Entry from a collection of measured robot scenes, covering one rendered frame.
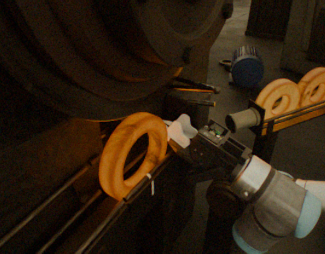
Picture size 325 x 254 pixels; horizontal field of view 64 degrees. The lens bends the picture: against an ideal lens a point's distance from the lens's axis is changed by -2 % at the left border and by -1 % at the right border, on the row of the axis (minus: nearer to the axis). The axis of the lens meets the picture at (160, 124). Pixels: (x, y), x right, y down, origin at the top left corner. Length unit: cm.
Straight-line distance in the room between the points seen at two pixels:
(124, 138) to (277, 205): 32
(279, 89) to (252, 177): 38
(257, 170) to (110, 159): 29
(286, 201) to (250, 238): 14
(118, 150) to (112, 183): 6
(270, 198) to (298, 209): 5
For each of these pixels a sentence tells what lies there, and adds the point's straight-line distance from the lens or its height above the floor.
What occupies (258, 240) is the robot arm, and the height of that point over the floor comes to 58.
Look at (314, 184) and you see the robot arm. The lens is 74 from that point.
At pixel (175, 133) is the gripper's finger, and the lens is 60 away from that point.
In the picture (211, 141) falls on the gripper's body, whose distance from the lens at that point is 54.
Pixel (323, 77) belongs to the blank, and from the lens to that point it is 99.
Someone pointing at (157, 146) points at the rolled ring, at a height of 75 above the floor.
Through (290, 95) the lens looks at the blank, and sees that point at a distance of 91.
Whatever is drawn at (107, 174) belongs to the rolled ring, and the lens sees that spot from 48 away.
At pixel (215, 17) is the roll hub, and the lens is 41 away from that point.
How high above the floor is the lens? 110
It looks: 33 degrees down
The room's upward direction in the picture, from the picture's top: straight up
